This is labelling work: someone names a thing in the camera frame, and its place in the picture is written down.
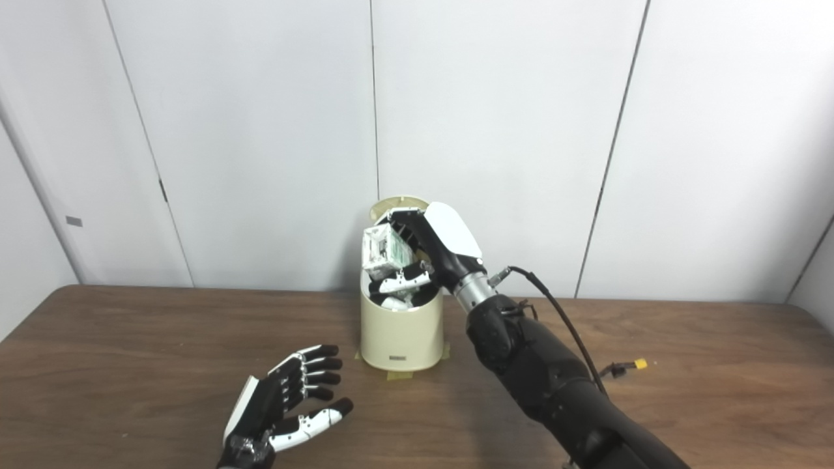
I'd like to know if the cream-colored round bin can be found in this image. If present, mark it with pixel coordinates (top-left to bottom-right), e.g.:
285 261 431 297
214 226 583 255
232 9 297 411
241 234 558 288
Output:
359 248 445 372

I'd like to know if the yellow plug with black cable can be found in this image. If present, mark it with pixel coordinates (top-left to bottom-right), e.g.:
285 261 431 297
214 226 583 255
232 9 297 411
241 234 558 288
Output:
599 358 649 380

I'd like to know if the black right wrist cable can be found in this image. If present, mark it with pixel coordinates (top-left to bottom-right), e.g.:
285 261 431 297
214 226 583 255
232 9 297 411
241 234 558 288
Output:
489 266 610 398

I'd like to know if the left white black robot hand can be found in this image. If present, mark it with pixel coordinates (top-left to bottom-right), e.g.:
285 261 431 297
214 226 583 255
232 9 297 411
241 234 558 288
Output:
218 345 354 469

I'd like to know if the white green milk carton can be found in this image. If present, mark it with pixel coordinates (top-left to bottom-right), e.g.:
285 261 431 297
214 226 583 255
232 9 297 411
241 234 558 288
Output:
362 225 411 282

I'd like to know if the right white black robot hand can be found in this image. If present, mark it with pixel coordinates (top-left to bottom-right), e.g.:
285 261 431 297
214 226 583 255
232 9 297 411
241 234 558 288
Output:
368 201 488 311

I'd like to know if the cream round bin lid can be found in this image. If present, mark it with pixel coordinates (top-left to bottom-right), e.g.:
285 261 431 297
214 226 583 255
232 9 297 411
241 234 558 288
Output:
369 195 431 226

